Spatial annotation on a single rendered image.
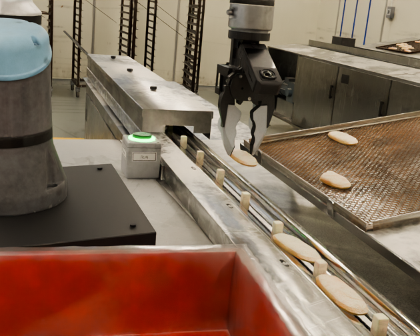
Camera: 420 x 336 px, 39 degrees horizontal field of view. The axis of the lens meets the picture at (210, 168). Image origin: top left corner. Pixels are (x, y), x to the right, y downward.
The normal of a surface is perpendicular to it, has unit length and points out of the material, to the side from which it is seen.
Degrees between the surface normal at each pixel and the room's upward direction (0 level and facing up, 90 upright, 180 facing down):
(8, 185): 75
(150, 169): 90
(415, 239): 10
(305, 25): 91
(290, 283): 0
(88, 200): 4
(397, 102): 90
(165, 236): 0
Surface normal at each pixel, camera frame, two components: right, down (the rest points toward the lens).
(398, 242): -0.07, -0.95
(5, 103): 0.32, 0.33
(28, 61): 0.73, 0.22
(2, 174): 0.19, 0.03
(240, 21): -0.51, 0.19
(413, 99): -0.95, 0.00
